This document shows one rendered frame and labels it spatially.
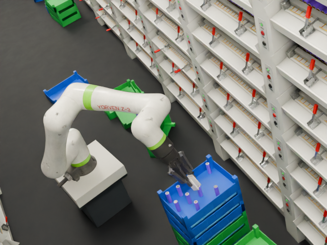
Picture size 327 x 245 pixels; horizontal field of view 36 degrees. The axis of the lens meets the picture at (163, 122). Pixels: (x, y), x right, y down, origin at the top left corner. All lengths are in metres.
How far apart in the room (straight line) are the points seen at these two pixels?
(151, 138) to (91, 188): 0.74
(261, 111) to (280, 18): 0.62
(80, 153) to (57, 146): 0.33
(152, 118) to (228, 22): 0.49
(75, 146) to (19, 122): 1.36
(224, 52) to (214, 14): 0.19
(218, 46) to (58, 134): 0.81
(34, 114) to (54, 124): 1.72
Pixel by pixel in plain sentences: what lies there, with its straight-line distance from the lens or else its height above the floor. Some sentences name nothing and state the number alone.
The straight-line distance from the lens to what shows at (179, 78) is 3.12.
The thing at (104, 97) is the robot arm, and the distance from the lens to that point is 2.21.
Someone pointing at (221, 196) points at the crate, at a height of 0.52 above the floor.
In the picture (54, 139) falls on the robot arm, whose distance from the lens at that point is 2.31.
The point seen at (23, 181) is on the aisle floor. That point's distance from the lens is 3.46.
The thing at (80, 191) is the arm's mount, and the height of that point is 0.34.
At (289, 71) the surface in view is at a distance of 1.77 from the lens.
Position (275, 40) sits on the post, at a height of 1.22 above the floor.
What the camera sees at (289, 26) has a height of 1.32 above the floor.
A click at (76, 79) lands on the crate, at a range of 4.08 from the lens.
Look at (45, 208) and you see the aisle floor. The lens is 3.21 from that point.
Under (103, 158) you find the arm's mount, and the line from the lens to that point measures 2.80.
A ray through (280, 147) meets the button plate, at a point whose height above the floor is 0.67.
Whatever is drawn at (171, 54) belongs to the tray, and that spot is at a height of 0.54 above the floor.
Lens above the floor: 2.23
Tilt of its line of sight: 41 degrees down
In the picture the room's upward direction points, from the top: 19 degrees counter-clockwise
